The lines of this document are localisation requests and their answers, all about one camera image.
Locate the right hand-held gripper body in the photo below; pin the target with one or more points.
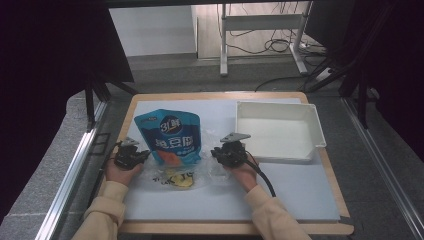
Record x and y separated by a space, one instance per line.
233 151

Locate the pale grey table mat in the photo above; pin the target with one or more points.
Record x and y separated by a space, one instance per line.
300 186

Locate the white plastic bin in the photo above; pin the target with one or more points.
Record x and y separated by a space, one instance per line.
276 133

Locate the person's right hand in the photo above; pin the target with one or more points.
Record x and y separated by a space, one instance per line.
245 175

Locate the dark curtain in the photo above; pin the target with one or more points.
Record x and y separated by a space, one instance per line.
393 50
43 66

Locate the aluminium rail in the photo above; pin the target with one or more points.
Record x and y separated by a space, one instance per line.
390 176
66 186

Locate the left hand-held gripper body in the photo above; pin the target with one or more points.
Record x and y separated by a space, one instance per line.
126 155

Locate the wooden table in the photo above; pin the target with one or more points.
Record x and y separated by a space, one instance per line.
233 228

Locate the white metal desk frame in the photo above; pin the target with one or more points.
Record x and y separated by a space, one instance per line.
260 21

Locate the clear plastic bag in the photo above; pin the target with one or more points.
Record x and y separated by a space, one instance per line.
206 173

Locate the blue snack pouch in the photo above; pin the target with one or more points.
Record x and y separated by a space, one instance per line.
171 136

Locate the person's left hand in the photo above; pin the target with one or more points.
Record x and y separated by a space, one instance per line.
121 175

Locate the black metal stand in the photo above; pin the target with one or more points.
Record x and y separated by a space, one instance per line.
362 100
90 103

